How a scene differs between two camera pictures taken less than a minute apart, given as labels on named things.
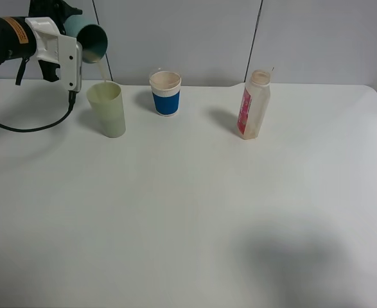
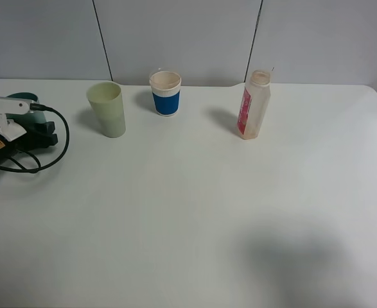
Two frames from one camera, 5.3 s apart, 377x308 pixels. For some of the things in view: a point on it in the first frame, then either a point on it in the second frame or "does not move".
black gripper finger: x=49 y=70 → x=37 y=136
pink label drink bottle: x=254 y=106 does not move
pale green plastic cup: x=107 y=99 does not move
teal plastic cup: x=92 y=36 → x=31 y=117
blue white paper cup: x=166 y=87 does not move
